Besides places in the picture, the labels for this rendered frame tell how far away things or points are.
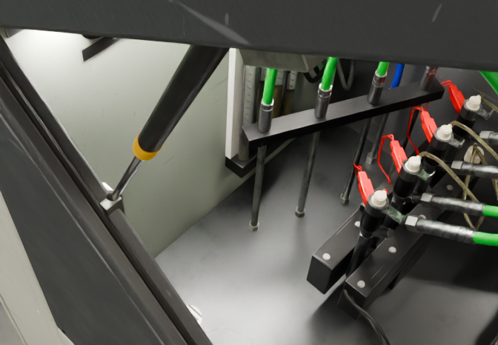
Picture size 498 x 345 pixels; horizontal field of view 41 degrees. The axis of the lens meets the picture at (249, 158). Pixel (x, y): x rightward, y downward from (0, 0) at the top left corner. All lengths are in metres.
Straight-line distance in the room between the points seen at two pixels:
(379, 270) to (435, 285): 0.21
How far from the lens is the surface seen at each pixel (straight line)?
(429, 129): 1.03
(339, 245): 1.02
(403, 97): 1.06
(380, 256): 1.03
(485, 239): 0.83
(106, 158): 0.88
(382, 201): 0.89
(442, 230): 0.86
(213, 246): 1.18
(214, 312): 1.12
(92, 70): 0.77
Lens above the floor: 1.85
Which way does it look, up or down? 52 degrees down
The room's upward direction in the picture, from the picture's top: 5 degrees clockwise
